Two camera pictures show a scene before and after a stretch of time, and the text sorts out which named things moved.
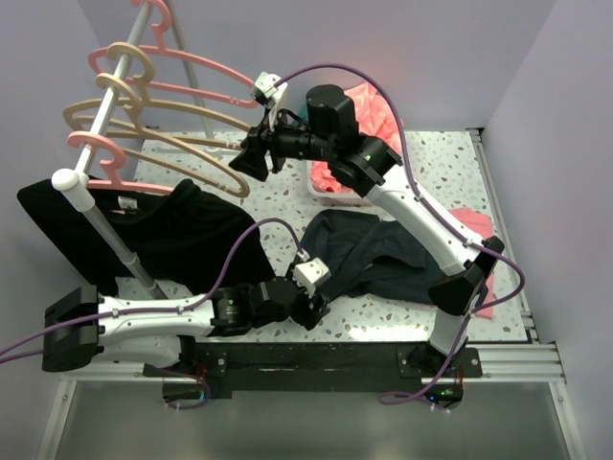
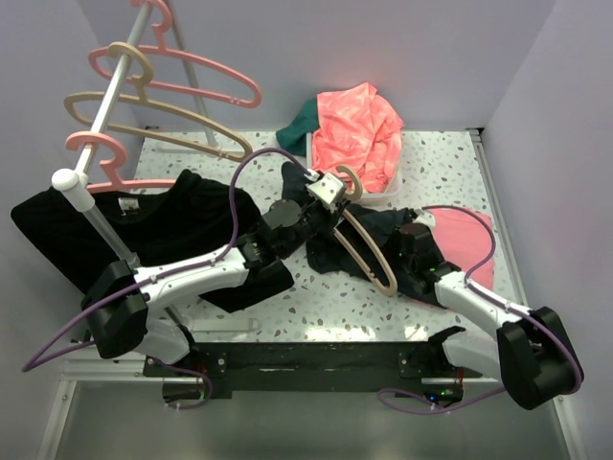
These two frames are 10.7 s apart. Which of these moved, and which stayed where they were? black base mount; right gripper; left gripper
Moved: left gripper; right gripper
Stayed: black base mount
